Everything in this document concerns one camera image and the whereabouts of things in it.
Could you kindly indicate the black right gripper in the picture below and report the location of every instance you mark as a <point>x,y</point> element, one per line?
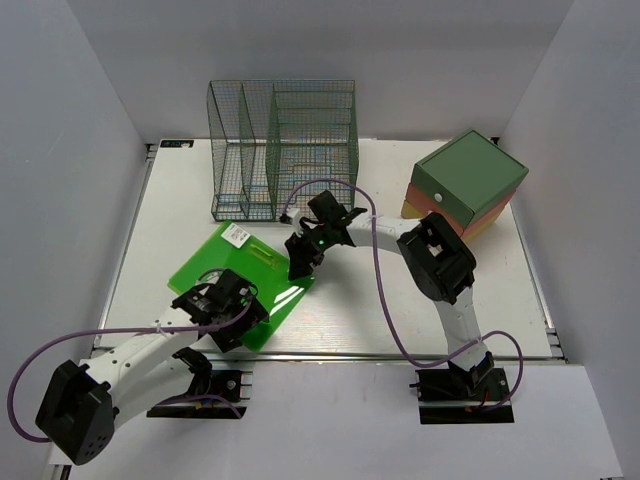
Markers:
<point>301,257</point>

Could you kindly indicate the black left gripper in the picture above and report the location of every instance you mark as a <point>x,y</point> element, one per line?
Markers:
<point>227,338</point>

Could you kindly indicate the green plastic folder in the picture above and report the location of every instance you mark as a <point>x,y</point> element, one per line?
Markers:
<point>233,247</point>

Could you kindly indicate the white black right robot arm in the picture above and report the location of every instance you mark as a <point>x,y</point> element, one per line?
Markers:
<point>441,266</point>

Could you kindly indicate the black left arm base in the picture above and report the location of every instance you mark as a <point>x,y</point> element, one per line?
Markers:
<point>214,392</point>

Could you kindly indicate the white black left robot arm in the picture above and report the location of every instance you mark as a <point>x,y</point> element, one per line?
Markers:
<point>86,402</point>

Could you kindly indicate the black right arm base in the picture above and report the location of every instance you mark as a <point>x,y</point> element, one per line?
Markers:
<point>442,402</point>

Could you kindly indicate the green top drawer box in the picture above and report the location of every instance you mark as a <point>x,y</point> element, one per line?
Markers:
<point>468,174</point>

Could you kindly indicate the aluminium table edge rail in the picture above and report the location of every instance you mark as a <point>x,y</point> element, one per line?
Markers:
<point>245,356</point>

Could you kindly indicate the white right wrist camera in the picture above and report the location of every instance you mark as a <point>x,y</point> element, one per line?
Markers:
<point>293,217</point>

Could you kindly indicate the green wire mesh organizer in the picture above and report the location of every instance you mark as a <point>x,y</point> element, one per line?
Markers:
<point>280,142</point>

